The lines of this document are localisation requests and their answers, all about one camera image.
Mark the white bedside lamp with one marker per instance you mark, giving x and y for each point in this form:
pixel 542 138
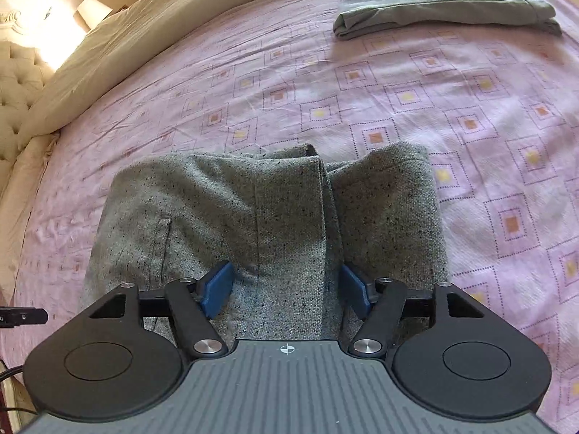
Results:
pixel 92 11

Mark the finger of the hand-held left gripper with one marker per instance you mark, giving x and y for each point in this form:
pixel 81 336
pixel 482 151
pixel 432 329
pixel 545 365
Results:
pixel 22 315

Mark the speckled grey pants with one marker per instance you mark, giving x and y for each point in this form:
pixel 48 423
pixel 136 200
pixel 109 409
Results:
pixel 271 226

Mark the folded plain grey pants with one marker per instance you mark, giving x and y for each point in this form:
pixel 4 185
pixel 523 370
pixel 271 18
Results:
pixel 434 0

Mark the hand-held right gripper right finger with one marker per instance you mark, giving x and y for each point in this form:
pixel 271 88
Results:
pixel 355 290

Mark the cream pillow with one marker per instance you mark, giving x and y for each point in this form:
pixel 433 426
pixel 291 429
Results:
pixel 22 181

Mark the cream tufted headboard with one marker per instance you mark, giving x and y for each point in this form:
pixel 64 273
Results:
pixel 13 90

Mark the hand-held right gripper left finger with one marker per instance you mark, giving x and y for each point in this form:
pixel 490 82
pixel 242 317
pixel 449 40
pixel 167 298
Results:
pixel 218 290

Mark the pink patterned bed sheet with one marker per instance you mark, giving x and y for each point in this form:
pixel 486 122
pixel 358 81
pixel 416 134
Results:
pixel 316 99

